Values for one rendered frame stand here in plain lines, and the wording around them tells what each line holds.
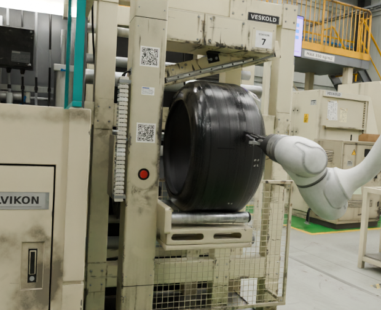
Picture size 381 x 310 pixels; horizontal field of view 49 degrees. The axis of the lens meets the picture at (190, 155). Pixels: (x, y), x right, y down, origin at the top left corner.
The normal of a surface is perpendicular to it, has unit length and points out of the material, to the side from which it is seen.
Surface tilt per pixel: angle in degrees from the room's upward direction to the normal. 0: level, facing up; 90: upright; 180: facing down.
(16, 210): 90
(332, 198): 112
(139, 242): 90
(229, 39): 90
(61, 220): 90
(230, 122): 67
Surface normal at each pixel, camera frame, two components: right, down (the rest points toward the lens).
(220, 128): 0.32, -0.23
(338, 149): -0.88, -0.03
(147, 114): 0.32, 0.07
